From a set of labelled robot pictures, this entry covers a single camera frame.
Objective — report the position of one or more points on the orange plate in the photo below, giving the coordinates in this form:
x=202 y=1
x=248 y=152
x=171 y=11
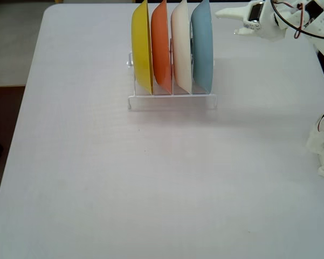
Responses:
x=160 y=48

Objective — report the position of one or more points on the light blue plate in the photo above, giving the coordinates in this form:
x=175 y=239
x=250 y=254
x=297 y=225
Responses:
x=203 y=48

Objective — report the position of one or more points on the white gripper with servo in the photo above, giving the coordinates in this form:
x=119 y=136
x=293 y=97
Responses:
x=248 y=13

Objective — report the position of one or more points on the light wooden leg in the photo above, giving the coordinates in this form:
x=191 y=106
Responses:
x=58 y=1

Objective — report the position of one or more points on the dark brown furniture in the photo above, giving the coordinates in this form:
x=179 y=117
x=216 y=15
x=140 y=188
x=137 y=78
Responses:
x=5 y=113

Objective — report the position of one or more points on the yellow plate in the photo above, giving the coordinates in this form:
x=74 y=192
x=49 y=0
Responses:
x=141 y=48

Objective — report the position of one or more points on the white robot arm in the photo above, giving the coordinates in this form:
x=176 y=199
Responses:
x=323 y=21

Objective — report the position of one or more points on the cream white plate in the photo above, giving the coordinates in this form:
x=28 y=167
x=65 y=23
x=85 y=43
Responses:
x=181 y=48

